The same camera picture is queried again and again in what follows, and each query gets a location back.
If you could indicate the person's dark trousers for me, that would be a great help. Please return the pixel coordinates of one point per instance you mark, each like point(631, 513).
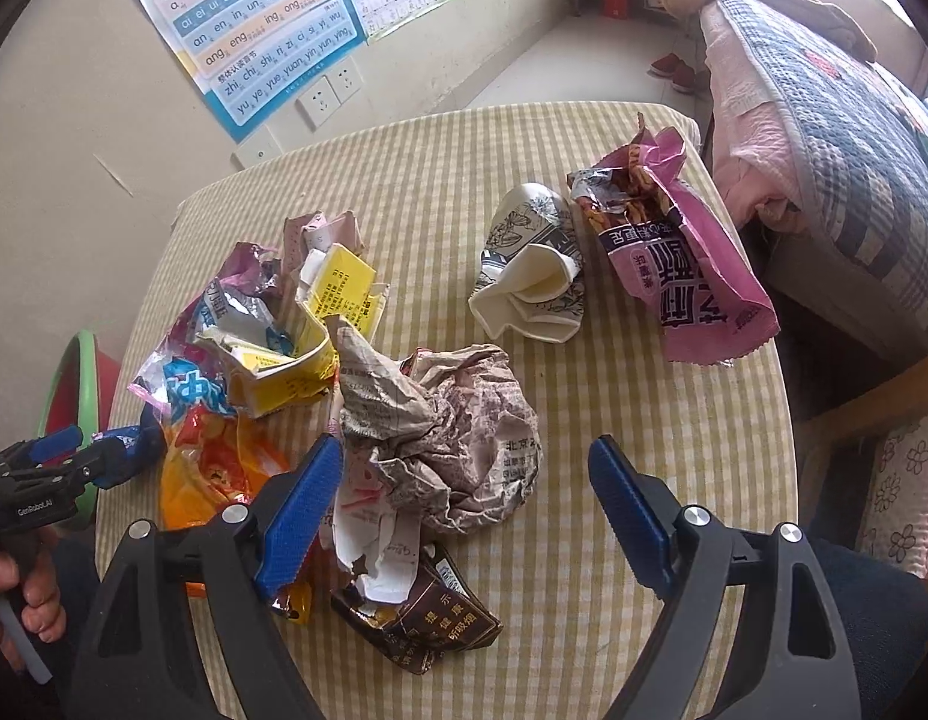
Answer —
point(884, 630)

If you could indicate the floral seat cushion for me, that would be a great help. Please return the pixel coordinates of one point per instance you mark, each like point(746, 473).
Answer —
point(903, 495)

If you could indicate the crumpled pink carton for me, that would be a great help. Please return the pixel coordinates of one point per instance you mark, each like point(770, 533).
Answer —
point(299, 240)

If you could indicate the torn yellow medicine box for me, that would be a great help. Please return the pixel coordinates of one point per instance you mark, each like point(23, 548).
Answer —
point(344, 281)

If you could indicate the wooden chair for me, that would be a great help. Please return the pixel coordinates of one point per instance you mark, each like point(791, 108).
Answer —
point(847, 412)

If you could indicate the white wall socket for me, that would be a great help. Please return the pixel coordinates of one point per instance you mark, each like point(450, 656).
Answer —
point(318, 101)
point(346, 79)

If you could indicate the crushed white paper cup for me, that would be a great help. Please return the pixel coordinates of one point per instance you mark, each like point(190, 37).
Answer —
point(524, 285)

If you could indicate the brown towel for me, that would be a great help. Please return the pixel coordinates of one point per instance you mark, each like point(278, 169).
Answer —
point(764, 7)

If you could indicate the blue patchwork quilt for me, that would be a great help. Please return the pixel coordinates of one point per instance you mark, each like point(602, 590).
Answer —
point(847, 127)

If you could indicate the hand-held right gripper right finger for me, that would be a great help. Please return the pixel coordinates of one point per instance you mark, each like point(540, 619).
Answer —
point(629, 517)

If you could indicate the red basin with green rim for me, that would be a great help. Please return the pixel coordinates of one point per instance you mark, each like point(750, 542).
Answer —
point(66, 390)

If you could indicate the pink snack bag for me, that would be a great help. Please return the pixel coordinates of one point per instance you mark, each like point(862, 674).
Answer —
point(696, 270)

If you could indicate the orange and blue snack bag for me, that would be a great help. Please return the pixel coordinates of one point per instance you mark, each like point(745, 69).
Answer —
point(209, 465)

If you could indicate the pink quilt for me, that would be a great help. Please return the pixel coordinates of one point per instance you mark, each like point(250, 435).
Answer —
point(741, 135)

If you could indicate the brown cigarette pack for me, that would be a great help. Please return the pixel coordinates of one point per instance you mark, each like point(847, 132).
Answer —
point(434, 619)

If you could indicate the purple foil wrapper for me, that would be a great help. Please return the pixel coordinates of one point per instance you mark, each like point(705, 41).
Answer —
point(239, 266)

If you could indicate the blank white wall plate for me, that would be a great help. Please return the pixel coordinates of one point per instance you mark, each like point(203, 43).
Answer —
point(255, 150)

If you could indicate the red slipper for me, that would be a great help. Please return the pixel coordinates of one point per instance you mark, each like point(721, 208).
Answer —
point(687, 80)
point(665, 64)

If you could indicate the newspaper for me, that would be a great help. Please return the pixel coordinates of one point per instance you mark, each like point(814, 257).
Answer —
point(449, 427)

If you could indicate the person's left hand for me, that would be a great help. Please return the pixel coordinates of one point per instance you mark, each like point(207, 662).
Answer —
point(32, 592)

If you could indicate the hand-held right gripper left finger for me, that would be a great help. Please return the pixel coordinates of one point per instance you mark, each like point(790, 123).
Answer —
point(299, 517)

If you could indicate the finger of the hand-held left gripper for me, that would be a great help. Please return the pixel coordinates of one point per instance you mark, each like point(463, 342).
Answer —
point(55, 441)
point(122, 454)

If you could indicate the white and pink paper wrapper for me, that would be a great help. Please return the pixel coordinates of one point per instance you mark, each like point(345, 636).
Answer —
point(366, 521)

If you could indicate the blue lettered wall poster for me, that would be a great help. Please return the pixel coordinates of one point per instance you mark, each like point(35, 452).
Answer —
point(246, 30)

